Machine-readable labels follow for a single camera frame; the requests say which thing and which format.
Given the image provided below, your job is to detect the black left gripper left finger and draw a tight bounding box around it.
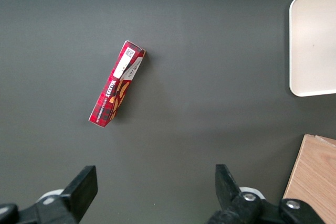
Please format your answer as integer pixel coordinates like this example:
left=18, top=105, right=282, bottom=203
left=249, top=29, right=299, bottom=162
left=34, top=165, right=99, bottom=224

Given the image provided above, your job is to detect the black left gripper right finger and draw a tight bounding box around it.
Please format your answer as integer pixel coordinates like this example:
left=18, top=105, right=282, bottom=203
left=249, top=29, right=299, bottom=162
left=215, top=164, right=281, bottom=224

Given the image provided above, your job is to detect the white rectangular tray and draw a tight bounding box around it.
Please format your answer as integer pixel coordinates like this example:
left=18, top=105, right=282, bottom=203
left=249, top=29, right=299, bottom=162
left=289, top=0, right=336, bottom=98

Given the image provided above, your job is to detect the light wooden box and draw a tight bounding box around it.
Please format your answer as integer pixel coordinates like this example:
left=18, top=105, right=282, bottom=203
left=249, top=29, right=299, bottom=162
left=282, top=133, right=336, bottom=224

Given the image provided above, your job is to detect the red Walkers shortbread box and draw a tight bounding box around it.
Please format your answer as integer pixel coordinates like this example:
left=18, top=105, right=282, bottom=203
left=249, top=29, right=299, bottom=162
left=88, top=40, right=146, bottom=129

